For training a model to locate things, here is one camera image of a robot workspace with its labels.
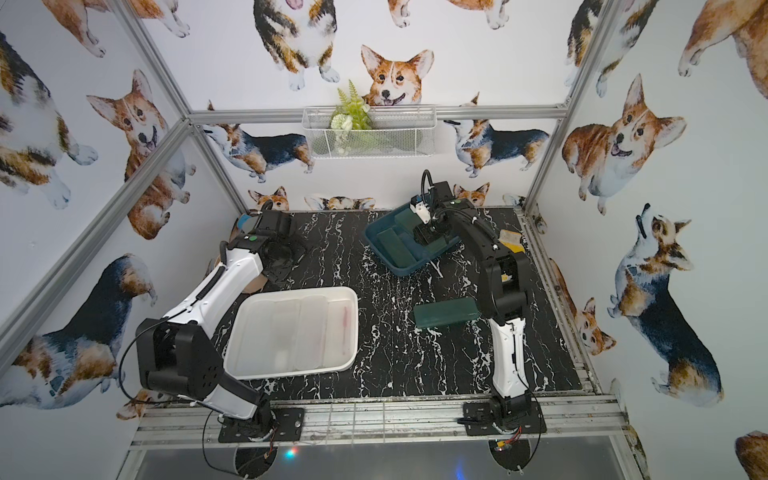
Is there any dark green pencil case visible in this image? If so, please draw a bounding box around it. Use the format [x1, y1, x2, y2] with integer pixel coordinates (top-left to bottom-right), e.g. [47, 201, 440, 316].
[394, 209, 449, 258]

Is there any clear case pink pen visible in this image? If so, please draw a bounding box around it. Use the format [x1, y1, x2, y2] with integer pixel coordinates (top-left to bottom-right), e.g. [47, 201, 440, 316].
[324, 301, 356, 366]

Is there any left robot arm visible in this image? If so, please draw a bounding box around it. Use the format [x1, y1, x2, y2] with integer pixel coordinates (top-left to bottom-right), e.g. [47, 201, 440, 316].
[135, 210, 307, 421]

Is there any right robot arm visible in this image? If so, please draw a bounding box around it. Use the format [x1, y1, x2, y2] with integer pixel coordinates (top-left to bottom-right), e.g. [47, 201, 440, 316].
[410, 171, 533, 430]

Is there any teal plastic storage box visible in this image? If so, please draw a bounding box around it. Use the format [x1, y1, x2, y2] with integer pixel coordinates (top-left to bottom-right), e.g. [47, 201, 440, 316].
[364, 203, 460, 277]

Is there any white plastic storage box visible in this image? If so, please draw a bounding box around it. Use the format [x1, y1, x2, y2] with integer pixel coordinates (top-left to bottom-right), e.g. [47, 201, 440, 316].
[224, 286, 359, 381]

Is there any grey work glove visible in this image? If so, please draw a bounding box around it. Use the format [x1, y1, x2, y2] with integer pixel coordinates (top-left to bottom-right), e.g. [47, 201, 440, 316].
[236, 214, 258, 233]

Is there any yellow work glove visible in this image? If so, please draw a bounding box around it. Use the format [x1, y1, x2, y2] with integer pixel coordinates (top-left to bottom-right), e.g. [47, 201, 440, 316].
[499, 229, 525, 253]

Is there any artificial fern plant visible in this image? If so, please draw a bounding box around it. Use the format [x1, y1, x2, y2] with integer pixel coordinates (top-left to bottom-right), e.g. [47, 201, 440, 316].
[330, 81, 372, 155]

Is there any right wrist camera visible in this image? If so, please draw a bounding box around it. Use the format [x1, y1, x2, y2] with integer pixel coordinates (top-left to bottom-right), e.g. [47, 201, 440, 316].
[409, 201, 432, 224]

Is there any white wire wall basket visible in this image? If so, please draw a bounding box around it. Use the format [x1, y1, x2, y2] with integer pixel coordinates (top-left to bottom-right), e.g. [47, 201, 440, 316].
[302, 106, 437, 159]

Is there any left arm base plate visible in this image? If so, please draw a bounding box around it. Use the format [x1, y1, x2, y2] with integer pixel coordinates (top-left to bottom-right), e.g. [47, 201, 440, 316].
[218, 408, 306, 444]

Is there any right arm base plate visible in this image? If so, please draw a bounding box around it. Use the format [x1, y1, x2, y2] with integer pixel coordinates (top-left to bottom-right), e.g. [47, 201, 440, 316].
[457, 399, 547, 437]

